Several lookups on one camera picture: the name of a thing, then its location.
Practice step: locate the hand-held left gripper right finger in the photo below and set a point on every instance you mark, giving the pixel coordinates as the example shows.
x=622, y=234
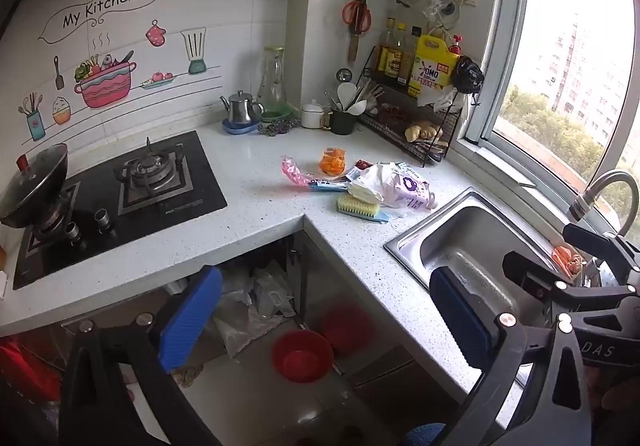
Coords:
x=460, y=321

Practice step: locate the white rice spoon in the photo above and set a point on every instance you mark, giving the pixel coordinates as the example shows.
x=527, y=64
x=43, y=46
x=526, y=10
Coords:
x=357, y=108
x=346, y=94

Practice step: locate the orange sponge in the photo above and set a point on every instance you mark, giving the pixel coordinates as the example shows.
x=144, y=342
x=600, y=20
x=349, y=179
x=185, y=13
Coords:
x=566, y=258

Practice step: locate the white enamel pot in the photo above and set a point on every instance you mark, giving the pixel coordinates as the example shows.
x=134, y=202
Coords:
x=312, y=116

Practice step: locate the white window frame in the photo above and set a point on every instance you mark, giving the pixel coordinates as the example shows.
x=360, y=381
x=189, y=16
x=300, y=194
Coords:
x=505, y=51

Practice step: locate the pink plastic wrapper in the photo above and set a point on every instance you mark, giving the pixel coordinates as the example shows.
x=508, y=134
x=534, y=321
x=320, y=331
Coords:
x=296, y=172

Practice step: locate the white plastic gloves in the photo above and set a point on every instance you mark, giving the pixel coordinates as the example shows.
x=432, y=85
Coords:
x=437, y=97

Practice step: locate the yellow detergent bottle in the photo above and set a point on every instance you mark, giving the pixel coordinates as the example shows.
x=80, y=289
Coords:
x=432, y=69

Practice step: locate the dark green mug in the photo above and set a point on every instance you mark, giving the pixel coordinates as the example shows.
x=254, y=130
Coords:
x=342, y=124

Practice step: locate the orange scissors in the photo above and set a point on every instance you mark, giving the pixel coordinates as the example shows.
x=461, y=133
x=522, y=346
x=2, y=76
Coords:
x=358, y=11

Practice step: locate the bundle of chopsticks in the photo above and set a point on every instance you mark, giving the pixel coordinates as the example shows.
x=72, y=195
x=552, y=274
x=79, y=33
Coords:
x=361, y=94

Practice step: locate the amber oil bottle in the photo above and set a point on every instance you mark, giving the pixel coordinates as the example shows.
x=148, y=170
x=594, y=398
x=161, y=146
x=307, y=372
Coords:
x=384, y=56

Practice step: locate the red sauce packet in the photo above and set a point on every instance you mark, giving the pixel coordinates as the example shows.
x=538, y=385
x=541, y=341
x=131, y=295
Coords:
x=357, y=169

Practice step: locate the glass carafe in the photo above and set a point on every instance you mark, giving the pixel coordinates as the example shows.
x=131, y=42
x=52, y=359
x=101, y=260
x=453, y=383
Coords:
x=272, y=86

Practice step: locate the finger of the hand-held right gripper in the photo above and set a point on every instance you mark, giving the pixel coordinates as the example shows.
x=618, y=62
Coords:
x=535, y=276
x=600, y=246

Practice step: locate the blue plastic wrapper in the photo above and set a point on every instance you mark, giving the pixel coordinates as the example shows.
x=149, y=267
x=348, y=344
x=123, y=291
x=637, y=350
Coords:
x=327, y=184

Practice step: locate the white plastic packaging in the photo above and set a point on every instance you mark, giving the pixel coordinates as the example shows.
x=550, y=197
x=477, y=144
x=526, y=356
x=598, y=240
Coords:
x=372, y=186

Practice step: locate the ginger root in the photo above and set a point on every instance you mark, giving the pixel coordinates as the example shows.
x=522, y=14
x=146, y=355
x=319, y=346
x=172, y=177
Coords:
x=422, y=131

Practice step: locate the clear hanging plastic bag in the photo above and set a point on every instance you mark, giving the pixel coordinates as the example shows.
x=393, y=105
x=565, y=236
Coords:
x=425, y=1

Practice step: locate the floor rag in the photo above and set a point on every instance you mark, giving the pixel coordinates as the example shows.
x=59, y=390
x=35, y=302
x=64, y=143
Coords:
x=189, y=376

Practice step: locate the blue dish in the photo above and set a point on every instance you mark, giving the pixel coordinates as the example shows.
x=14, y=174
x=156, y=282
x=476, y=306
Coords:
x=240, y=128

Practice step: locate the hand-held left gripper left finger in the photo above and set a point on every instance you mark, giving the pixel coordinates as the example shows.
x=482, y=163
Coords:
x=192, y=316

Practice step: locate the purple white plastic bag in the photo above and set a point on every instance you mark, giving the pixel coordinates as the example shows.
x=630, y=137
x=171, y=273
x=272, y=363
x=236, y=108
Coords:
x=412, y=193

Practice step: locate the pile of clear plastic bags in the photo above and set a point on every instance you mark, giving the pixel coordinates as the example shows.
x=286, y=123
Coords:
x=255, y=306

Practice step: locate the steel wool scrubber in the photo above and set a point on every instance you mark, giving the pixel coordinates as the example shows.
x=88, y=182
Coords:
x=280, y=127

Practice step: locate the red plastic bin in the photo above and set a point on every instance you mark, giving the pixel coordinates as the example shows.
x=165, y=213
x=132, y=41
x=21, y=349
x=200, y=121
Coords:
x=302, y=356

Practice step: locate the steel teapot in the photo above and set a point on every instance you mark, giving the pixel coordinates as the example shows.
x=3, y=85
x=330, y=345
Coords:
x=241, y=107

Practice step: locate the black wok with glass lid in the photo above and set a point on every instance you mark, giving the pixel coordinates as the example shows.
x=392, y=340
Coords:
x=35, y=186

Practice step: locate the green white packet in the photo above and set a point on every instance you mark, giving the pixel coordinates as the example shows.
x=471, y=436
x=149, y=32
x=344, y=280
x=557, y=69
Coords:
x=407, y=170

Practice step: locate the dried red chilies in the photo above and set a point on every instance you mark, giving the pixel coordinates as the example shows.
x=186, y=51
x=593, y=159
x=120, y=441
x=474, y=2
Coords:
x=392, y=112

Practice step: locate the yellow label sauce bottle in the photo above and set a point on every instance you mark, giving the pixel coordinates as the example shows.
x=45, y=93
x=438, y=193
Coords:
x=398, y=59

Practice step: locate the yellow scrub brush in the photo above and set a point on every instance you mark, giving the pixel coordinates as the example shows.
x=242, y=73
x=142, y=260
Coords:
x=357, y=208

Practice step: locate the kitchen wall sticker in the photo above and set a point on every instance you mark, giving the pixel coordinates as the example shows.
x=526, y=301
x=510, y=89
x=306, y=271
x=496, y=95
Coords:
x=105, y=81

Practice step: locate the person's leg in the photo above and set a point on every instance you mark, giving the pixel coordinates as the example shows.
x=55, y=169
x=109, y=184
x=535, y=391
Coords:
x=435, y=436

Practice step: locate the steel faucet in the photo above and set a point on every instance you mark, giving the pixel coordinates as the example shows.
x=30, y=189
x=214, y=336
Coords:
x=607, y=181

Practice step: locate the green dish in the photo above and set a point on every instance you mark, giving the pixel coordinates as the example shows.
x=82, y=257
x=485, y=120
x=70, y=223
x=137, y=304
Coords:
x=276, y=116

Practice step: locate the black gas stove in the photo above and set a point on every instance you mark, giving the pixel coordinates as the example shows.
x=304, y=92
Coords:
x=165, y=206

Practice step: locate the black plastic bag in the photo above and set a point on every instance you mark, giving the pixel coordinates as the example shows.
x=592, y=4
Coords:
x=467, y=74

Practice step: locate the stainless steel sink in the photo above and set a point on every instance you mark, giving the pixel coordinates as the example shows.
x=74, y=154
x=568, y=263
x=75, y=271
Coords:
x=465, y=236

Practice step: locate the red bag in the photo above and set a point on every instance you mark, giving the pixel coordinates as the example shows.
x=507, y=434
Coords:
x=25, y=366

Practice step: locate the person's right hand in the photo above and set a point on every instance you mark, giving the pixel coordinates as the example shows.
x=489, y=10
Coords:
x=620, y=393

